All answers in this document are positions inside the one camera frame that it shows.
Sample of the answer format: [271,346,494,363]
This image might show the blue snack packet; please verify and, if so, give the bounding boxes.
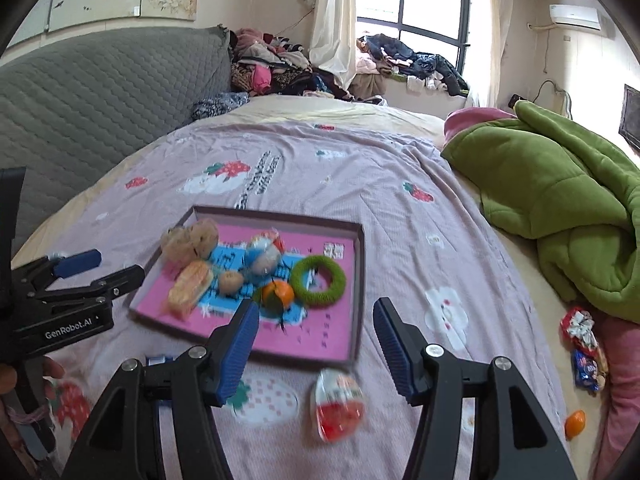
[145,354,175,366]

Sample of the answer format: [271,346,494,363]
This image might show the cracker pack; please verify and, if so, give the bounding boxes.
[165,260,214,320]

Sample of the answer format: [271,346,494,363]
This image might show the beige scrunchie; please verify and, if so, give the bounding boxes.
[160,218,219,266]

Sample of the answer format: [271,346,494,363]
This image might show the walnut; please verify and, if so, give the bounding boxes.
[218,270,244,296]

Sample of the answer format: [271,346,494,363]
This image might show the blue surprise egg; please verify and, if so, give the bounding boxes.
[243,230,284,282]

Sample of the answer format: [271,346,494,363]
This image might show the orange tangerine with leaves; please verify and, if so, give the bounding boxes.
[252,280,295,328]

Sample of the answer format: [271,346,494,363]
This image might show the green fuzzy ring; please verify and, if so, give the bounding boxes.
[290,254,348,309]

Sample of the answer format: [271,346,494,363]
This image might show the person left hand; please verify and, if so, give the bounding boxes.
[1,356,65,448]

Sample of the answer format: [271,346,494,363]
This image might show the small orange fruit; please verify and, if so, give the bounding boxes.
[564,410,587,440]

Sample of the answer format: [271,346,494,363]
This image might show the candy wrappers pile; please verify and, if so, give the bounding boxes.
[560,307,610,393]

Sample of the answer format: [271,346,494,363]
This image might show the pink pillow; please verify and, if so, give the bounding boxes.
[593,314,639,479]

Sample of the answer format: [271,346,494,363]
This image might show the grey quilted headboard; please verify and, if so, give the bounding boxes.
[1,27,231,249]

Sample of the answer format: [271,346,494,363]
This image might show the red surprise egg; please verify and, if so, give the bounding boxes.
[310,368,366,443]

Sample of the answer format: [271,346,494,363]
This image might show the dark shallow box tray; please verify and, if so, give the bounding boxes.
[125,205,366,367]

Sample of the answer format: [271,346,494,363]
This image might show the dark patterned cloth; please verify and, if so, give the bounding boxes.
[191,92,250,122]

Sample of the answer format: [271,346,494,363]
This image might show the green fleece blanket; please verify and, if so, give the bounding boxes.
[442,100,639,322]

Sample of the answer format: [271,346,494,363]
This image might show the clothes pile by headboard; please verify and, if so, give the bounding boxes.
[230,28,356,102]

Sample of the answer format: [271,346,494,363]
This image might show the left cream curtain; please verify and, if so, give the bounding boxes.
[309,0,357,89]

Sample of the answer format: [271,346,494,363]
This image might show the cream curtain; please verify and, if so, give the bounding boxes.
[464,0,514,107]
[309,0,357,89]

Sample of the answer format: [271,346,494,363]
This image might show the clothes pile on windowsill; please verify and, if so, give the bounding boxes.
[356,34,470,96]

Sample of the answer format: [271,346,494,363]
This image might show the white air conditioner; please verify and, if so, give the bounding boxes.
[549,3,602,32]

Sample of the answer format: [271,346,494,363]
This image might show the right cream curtain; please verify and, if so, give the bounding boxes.
[464,0,514,107]

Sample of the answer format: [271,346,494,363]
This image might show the wall television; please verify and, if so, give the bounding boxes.
[618,84,640,152]

